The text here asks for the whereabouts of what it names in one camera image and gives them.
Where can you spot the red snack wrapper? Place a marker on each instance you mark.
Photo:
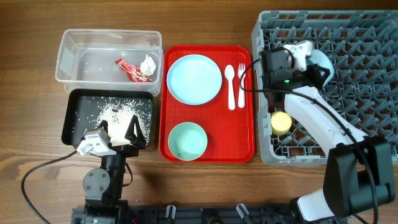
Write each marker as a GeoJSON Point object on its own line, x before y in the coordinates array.
{"type": "Point", "coordinates": [133, 72]}

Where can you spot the red serving tray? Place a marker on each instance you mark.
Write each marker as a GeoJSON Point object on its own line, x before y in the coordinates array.
{"type": "Point", "coordinates": [230, 132]}

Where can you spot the rice food waste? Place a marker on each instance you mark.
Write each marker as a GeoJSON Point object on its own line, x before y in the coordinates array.
{"type": "Point", "coordinates": [91, 110]}

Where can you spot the black plastic tray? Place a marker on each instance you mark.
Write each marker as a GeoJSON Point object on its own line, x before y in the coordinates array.
{"type": "Point", "coordinates": [72, 106]}

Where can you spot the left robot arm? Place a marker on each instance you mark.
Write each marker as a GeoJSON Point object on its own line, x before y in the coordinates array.
{"type": "Point", "coordinates": [103, 186]}

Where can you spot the yellow cup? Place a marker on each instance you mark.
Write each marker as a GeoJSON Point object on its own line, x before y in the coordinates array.
{"type": "Point", "coordinates": [280, 123]}

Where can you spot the white plastic spoon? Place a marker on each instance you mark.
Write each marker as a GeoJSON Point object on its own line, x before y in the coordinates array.
{"type": "Point", "coordinates": [229, 74]}

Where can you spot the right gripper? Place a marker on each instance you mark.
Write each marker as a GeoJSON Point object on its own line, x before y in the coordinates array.
{"type": "Point", "coordinates": [311, 71]}

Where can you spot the clear plastic bin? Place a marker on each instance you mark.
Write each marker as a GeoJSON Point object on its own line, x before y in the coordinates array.
{"type": "Point", "coordinates": [86, 59]}

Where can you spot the white tissue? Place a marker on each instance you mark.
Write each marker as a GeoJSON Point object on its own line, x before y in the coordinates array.
{"type": "Point", "coordinates": [148, 66]}

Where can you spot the light blue bowl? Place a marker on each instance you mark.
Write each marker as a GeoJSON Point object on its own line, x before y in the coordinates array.
{"type": "Point", "coordinates": [319, 58]}

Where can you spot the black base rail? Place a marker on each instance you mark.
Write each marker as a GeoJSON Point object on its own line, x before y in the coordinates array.
{"type": "Point", "coordinates": [265, 214]}

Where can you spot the light blue plate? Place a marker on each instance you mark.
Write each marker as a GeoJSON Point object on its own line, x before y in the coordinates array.
{"type": "Point", "coordinates": [194, 79]}

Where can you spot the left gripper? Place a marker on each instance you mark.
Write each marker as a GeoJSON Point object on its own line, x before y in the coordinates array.
{"type": "Point", "coordinates": [136, 142]}

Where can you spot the grey dishwasher rack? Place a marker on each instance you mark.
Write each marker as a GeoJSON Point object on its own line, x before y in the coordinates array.
{"type": "Point", "coordinates": [362, 46]}

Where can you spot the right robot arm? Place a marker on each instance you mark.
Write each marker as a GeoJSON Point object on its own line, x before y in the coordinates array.
{"type": "Point", "coordinates": [359, 174]}

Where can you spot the green bowl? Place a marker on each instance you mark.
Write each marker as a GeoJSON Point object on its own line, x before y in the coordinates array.
{"type": "Point", "coordinates": [187, 141]}

